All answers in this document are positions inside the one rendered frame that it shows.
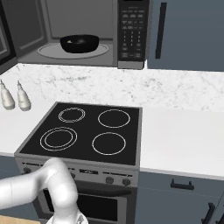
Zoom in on black bowl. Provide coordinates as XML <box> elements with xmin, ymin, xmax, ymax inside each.
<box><xmin>59</xmin><ymin>34</ymin><xmax>101</xmax><ymax>54</ymax></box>

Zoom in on grey microwave turntable plate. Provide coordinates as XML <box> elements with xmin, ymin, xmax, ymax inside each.
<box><xmin>36</xmin><ymin>42</ymin><xmax>109</xmax><ymax>60</ymax></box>

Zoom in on grey oven door with window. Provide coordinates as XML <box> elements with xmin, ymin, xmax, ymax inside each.
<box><xmin>31</xmin><ymin>179</ymin><xmax>137</xmax><ymax>224</ymax></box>

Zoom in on grey open microwave oven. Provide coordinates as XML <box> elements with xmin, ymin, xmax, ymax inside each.
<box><xmin>0</xmin><ymin>0</ymin><xmax>151</xmax><ymax>70</ymax></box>

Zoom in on blue-grey base cupboard door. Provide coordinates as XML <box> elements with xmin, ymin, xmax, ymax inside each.
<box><xmin>134</xmin><ymin>187</ymin><xmax>218</xmax><ymax>224</ymax></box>

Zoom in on dark microwave door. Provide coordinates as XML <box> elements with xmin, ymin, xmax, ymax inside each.
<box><xmin>0</xmin><ymin>0</ymin><xmax>19</xmax><ymax>75</ymax></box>

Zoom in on grey stove with black hob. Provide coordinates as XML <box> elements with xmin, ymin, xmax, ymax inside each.
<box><xmin>13</xmin><ymin>101</ymin><xmax>144</xmax><ymax>224</ymax></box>

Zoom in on blue-grey drawer front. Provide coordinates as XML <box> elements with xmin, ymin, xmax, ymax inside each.
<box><xmin>136</xmin><ymin>171</ymin><xmax>224</xmax><ymax>203</ymax></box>

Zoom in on blue-grey base cupboard run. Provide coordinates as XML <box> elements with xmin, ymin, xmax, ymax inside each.
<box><xmin>0</xmin><ymin>155</ymin><xmax>40</xmax><ymax>221</ymax></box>

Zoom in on dark oven door handle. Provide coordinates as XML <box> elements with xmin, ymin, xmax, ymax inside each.
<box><xmin>74</xmin><ymin>186</ymin><xmax>132</xmax><ymax>198</ymax></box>

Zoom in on black long cupboard handle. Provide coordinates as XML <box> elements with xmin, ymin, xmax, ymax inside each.
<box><xmin>155</xmin><ymin>2</ymin><xmax>168</xmax><ymax>60</ymax></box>

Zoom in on black drawer handle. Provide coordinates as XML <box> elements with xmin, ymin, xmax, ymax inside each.
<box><xmin>170</xmin><ymin>178</ymin><xmax>195</xmax><ymax>191</ymax></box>

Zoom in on blue-grey wall cupboard door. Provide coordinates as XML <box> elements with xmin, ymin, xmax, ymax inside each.
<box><xmin>146</xmin><ymin>0</ymin><xmax>224</xmax><ymax>73</ymax></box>

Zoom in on black base cupboard handle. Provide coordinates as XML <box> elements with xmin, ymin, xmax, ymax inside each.
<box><xmin>200</xmin><ymin>202</ymin><xmax>216</xmax><ymax>224</ymax></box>

